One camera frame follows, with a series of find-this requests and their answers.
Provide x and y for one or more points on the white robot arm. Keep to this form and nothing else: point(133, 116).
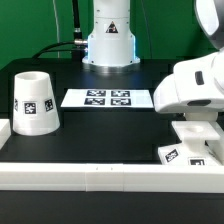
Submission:
point(112, 45)

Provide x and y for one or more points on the white left wall block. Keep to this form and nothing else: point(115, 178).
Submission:
point(5, 131)

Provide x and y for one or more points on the white lamp base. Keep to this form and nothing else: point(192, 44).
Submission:
point(192, 149)

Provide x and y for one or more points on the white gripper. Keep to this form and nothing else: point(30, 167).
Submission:
point(195, 86)

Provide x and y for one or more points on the white lamp shade cone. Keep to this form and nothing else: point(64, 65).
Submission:
point(34, 111)

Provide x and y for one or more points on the white front wall rail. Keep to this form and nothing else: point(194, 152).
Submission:
point(111, 177)

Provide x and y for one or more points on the white right wall block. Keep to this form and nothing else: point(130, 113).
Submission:
point(217, 146)

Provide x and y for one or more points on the white marker sheet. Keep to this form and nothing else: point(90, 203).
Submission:
point(107, 98)

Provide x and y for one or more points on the white wall block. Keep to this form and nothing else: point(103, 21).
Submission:
point(5, 131)
point(217, 146)

